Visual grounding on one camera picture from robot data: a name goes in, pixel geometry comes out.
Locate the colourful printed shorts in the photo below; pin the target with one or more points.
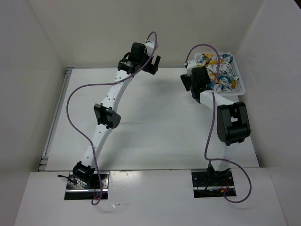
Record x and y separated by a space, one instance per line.
221 73

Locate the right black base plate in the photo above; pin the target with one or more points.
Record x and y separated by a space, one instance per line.
206 187

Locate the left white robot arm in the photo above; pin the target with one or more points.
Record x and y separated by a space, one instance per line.
107 119

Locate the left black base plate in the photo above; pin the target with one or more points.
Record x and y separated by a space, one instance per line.
77 190

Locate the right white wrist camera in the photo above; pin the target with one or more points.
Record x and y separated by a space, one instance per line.
191 64

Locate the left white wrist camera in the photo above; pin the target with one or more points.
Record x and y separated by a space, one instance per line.
151 46

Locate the white plastic basket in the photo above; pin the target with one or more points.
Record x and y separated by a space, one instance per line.
238 87

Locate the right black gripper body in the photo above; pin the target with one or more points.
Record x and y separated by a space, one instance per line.
207 78

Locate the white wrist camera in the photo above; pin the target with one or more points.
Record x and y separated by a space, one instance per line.
191 64
151 46

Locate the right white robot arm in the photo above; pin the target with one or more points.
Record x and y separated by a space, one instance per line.
229 125

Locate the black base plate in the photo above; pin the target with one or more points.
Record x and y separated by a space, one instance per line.
206 187
77 190

